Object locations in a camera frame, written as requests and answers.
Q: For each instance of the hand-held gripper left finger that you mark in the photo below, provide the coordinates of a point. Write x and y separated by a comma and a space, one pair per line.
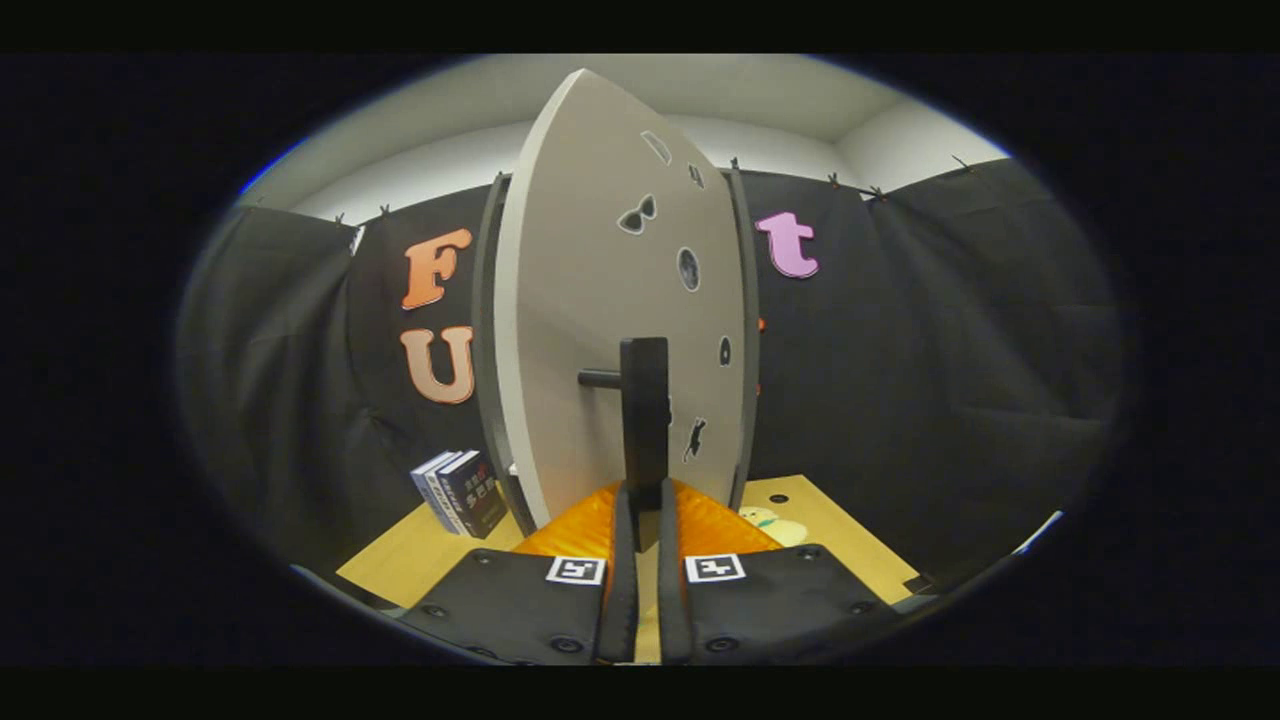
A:
622, 600

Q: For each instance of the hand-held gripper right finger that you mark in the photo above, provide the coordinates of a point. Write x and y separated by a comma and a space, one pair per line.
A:
672, 600

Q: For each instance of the pale cream soft toy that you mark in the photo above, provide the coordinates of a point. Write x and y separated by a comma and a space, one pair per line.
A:
772, 526

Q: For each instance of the dark blue book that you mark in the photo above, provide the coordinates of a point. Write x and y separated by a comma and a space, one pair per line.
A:
478, 495

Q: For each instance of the white spine book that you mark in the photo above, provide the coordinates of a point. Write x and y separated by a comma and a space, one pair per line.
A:
424, 485
440, 490

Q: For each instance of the grey cabinet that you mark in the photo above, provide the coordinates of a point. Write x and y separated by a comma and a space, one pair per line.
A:
484, 380

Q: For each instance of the black backdrop cloth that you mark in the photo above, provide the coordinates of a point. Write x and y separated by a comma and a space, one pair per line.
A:
950, 350

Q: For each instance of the white blue plastic item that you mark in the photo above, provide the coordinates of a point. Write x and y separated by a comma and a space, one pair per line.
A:
1040, 530

